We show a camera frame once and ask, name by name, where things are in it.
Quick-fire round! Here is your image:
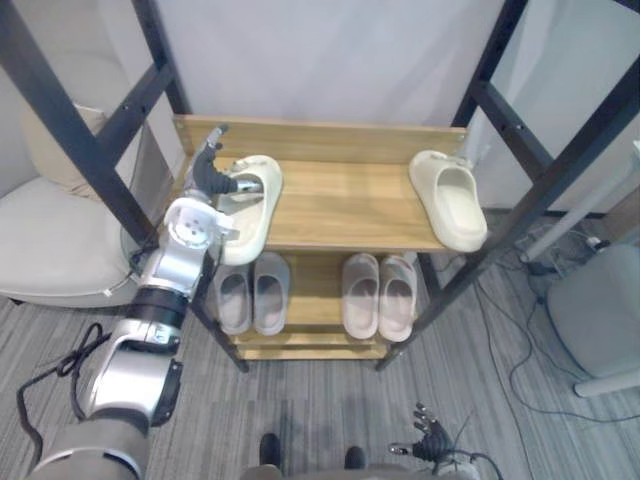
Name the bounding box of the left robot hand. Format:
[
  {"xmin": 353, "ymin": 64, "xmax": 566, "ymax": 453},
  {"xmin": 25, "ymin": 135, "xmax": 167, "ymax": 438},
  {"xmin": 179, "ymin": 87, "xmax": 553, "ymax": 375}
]
[{"xmin": 183, "ymin": 124, "xmax": 266, "ymax": 205}]

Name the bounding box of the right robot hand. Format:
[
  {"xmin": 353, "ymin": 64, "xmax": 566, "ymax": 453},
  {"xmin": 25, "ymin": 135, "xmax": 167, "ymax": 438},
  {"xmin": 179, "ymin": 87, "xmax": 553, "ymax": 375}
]
[{"xmin": 388, "ymin": 402, "xmax": 457, "ymax": 474}]

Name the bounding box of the beige cushion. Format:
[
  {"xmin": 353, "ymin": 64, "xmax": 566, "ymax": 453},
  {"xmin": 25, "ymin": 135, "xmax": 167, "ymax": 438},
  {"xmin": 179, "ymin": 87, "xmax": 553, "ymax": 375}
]
[{"xmin": 19, "ymin": 103, "xmax": 109, "ymax": 202}]

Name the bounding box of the grey foam slipper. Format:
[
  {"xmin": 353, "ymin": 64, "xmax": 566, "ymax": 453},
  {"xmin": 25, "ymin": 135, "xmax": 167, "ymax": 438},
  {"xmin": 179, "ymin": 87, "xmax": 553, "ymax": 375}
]
[
  {"xmin": 252, "ymin": 251, "xmax": 292, "ymax": 338},
  {"xmin": 213, "ymin": 263, "xmax": 253, "ymax": 337}
]

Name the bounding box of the dark robot foot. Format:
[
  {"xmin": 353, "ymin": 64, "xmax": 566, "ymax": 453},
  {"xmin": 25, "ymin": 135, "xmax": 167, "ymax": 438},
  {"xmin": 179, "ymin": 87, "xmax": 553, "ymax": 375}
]
[
  {"xmin": 344, "ymin": 445, "xmax": 368, "ymax": 472},
  {"xmin": 259, "ymin": 432, "xmax": 282, "ymax": 470}
]

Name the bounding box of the black floor cable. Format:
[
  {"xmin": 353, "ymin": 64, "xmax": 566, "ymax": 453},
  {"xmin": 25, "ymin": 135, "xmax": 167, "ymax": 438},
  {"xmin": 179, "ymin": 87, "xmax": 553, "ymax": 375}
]
[{"xmin": 472, "ymin": 259, "xmax": 640, "ymax": 424}]

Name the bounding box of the right dark robot foot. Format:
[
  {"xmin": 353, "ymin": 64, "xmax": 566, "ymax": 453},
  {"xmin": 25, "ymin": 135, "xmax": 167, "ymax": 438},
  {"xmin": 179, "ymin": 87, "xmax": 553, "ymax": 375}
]
[{"xmin": 344, "ymin": 445, "xmax": 368, "ymax": 472}]

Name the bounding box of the cream foam slipper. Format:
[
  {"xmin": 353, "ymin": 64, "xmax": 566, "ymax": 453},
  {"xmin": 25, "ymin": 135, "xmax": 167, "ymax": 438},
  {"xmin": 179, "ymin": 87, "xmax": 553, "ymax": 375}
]
[
  {"xmin": 212, "ymin": 154, "xmax": 285, "ymax": 266},
  {"xmin": 408, "ymin": 149, "xmax": 489, "ymax": 251}
]

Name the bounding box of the white desk leg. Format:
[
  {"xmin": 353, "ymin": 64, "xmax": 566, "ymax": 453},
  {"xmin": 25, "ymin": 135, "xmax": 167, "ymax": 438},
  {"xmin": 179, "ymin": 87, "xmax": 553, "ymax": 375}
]
[{"xmin": 518, "ymin": 134, "xmax": 640, "ymax": 262}]

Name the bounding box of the pinkish beige foam slipper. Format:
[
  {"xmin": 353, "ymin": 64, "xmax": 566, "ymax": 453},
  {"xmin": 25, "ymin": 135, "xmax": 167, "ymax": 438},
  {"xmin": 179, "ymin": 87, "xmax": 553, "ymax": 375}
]
[
  {"xmin": 341, "ymin": 252, "xmax": 382, "ymax": 339},
  {"xmin": 378, "ymin": 254, "xmax": 419, "ymax": 344}
]

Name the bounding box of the grey chair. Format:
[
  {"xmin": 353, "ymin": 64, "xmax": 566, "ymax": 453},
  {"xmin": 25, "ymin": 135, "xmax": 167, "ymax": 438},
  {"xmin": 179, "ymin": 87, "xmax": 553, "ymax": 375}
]
[{"xmin": 546, "ymin": 243, "xmax": 640, "ymax": 380}]

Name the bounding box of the white pole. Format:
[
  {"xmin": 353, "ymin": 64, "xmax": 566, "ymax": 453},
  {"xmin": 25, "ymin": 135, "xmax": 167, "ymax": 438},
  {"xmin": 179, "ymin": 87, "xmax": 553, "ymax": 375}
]
[{"xmin": 461, "ymin": 107, "xmax": 494, "ymax": 167}]

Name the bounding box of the wooden shoe rack black frame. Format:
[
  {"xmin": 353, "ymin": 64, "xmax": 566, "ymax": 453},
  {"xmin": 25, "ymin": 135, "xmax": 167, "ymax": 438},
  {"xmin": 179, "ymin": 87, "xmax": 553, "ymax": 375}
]
[{"xmin": 0, "ymin": 0, "xmax": 640, "ymax": 374}]

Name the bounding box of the white desk foot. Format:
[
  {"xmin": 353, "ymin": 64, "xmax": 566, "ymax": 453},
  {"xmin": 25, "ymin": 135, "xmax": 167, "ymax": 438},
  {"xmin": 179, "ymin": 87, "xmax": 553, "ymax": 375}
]
[{"xmin": 572, "ymin": 368, "xmax": 640, "ymax": 399}]

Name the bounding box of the left dark robot foot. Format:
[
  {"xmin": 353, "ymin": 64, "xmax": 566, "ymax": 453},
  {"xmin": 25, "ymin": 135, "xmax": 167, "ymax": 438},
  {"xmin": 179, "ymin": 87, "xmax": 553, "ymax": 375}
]
[{"xmin": 259, "ymin": 432, "xmax": 282, "ymax": 470}]

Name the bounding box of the beige sofa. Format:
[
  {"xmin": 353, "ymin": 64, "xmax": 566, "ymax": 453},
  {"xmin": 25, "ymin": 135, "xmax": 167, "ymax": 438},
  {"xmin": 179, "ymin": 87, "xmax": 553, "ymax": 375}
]
[{"xmin": 0, "ymin": 47, "xmax": 169, "ymax": 307}]

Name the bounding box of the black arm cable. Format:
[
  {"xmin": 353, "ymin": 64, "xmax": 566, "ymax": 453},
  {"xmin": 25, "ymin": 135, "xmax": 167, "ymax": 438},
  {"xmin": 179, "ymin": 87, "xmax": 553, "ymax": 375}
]
[{"xmin": 16, "ymin": 323, "xmax": 112, "ymax": 451}]

